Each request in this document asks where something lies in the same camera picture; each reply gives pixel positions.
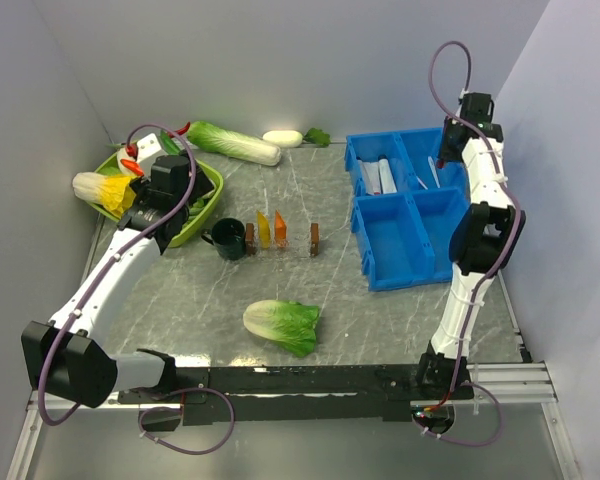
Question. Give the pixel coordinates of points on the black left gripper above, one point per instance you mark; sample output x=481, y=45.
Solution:
x=202, y=187

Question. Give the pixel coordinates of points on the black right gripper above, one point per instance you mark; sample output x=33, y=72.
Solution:
x=446, y=153

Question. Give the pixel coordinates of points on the dark green mug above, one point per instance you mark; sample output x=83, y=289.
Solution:
x=228, y=236

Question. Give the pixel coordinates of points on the clear acrylic holder brown ends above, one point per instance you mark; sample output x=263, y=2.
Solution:
x=311, y=237

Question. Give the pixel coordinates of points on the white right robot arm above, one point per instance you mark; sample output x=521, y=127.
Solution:
x=481, y=244

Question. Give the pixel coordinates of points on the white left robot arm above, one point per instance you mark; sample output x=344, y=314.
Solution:
x=65, y=356

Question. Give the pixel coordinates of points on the light green tray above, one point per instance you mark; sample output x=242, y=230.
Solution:
x=197, y=218

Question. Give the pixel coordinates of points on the white toothbrush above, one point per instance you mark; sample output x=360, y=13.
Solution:
x=433, y=170

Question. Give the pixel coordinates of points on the white toothpaste tube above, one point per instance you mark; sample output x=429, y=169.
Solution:
x=386, y=178
x=371, y=177

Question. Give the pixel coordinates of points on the green bok choy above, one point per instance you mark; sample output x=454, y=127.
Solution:
x=168, y=144

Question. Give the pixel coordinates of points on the orange carrot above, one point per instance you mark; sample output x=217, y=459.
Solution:
x=131, y=167

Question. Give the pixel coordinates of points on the red chili pepper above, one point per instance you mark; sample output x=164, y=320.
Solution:
x=183, y=130

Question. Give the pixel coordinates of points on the long green napa cabbage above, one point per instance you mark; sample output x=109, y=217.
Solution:
x=214, y=139

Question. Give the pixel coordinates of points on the yellow napa cabbage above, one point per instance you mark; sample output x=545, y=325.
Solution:
x=113, y=193

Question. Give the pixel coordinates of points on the white radish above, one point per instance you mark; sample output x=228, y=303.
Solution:
x=284, y=138

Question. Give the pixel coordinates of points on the blue four-compartment bin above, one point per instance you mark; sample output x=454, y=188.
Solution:
x=403, y=238

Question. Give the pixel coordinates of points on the green radish leaf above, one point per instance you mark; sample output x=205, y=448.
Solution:
x=317, y=137

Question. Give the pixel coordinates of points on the green napa cabbage front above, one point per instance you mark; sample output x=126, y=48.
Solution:
x=290, y=325

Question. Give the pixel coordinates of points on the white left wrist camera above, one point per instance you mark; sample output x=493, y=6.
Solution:
x=149, y=149

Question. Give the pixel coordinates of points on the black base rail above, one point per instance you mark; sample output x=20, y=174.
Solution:
x=284, y=393

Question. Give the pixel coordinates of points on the aluminium frame rail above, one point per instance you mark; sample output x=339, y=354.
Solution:
x=513, y=429

